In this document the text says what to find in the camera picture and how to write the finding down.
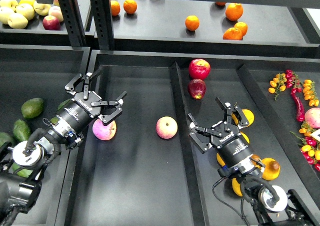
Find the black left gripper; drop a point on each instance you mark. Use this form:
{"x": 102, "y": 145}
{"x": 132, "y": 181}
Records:
{"x": 80, "y": 110}

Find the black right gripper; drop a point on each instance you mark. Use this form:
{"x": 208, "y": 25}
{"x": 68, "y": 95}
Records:
{"x": 226, "y": 139}

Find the yellow pear with stem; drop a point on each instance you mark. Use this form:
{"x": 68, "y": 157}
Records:
{"x": 236, "y": 187}

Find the dark green avocado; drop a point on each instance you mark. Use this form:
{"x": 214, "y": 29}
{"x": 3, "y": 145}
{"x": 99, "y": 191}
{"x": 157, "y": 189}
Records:
{"x": 21, "y": 130}

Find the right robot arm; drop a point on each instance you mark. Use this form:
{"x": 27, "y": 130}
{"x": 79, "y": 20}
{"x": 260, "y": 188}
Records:
{"x": 270, "y": 203}

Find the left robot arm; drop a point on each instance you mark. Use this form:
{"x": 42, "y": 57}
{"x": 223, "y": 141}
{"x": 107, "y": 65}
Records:
{"x": 22, "y": 167}

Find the green avocado tray edge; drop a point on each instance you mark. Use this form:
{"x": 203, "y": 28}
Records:
{"x": 63, "y": 103}

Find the yellow pear middle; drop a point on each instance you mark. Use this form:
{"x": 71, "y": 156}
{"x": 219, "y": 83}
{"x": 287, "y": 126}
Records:
{"x": 245, "y": 137}

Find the yellow pear left cluster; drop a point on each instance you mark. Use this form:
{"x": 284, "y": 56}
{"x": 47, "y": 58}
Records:
{"x": 220, "y": 160}

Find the yellow pear cluster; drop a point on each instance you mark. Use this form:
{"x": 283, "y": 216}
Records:
{"x": 271, "y": 170}
{"x": 220, "y": 160}

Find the yellow pear upper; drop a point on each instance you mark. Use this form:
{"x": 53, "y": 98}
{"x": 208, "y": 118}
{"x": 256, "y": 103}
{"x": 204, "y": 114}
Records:
{"x": 248, "y": 114}

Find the green avocado under gripper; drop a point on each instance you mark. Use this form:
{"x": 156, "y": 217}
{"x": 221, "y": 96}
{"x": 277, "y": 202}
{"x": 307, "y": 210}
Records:
{"x": 54, "y": 120}

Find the green avocado top left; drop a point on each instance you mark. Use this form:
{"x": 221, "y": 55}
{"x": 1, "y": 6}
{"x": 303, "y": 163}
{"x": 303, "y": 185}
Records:
{"x": 32, "y": 108}

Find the yellow pear right cluster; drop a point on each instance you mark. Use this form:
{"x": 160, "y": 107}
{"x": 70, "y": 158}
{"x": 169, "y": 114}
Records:
{"x": 271, "y": 170}

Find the green avocado far left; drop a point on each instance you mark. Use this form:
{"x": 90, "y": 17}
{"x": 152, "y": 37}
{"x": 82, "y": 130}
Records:
{"x": 5, "y": 137}

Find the green avocado bottom left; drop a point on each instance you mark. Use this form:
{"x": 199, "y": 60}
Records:
{"x": 20, "y": 171}

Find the pink apple left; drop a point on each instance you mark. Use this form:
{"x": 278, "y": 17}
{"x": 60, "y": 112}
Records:
{"x": 104, "y": 132}

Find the pink apple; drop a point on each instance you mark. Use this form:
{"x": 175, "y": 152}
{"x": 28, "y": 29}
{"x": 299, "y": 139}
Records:
{"x": 166, "y": 127}
{"x": 104, "y": 132}

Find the dark red apple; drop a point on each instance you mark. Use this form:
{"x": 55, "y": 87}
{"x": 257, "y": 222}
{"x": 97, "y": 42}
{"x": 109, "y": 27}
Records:
{"x": 197, "y": 88}

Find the pink apple centre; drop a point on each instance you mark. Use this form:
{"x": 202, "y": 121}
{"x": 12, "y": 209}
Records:
{"x": 166, "y": 127}

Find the black left tray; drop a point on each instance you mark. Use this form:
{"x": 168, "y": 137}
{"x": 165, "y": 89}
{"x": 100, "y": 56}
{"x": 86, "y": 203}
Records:
{"x": 41, "y": 72}

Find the bright red apple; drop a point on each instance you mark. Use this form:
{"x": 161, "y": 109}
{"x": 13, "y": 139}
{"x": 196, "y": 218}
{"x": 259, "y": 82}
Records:
{"x": 199, "y": 69}

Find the orange cherry tomato bunch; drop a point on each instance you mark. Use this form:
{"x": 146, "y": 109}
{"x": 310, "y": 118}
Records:
{"x": 277, "y": 85}

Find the black divided centre tray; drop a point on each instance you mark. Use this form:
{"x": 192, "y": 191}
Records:
{"x": 138, "y": 178}

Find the red chili pepper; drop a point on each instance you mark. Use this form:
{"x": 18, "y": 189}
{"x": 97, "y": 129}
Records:
{"x": 300, "y": 111}

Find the red apple on shelf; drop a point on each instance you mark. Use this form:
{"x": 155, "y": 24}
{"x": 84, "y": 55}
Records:
{"x": 51, "y": 23}

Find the red cherry tomato bunch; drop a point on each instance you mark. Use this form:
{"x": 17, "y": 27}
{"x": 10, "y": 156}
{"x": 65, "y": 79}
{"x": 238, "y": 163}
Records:
{"x": 293, "y": 81}

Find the orange on shelf front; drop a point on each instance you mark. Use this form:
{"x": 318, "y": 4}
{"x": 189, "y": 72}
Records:
{"x": 233, "y": 34}

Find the pink peach on shelf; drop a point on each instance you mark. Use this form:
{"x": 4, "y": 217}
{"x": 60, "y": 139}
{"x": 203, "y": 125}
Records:
{"x": 56, "y": 12}

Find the pink peach right edge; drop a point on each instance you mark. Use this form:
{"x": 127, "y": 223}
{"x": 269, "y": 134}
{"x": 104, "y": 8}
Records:
{"x": 312, "y": 117}

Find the mixed cherry tomatoes lower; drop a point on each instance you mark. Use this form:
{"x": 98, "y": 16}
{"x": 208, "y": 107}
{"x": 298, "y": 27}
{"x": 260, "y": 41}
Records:
{"x": 309, "y": 147}

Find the orange on shelf left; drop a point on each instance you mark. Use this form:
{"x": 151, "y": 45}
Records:
{"x": 115, "y": 8}

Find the orange tomato bunch right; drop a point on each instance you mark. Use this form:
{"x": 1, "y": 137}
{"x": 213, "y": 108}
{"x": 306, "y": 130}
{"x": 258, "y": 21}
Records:
{"x": 309, "y": 92}

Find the yellow apple with stem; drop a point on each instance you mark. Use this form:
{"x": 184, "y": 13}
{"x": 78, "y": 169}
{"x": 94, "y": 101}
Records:
{"x": 41, "y": 9}

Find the orange on shelf right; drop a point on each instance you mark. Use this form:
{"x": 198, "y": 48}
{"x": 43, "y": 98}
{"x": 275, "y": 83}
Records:
{"x": 242, "y": 26}

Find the yellow apple front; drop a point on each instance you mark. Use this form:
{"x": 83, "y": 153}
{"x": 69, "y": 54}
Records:
{"x": 17, "y": 21}

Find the yellow apple middle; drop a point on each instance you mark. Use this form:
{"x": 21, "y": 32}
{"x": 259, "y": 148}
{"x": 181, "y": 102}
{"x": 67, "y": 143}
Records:
{"x": 26, "y": 10}

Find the black shelf post left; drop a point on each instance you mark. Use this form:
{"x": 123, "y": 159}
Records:
{"x": 73, "y": 22}

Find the black shelf post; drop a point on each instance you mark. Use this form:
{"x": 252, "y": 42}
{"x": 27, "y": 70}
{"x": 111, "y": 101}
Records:
{"x": 73, "y": 22}
{"x": 102, "y": 15}

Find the black shelf post right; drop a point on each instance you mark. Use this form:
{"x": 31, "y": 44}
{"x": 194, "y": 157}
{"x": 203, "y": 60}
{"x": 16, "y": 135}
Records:
{"x": 102, "y": 15}

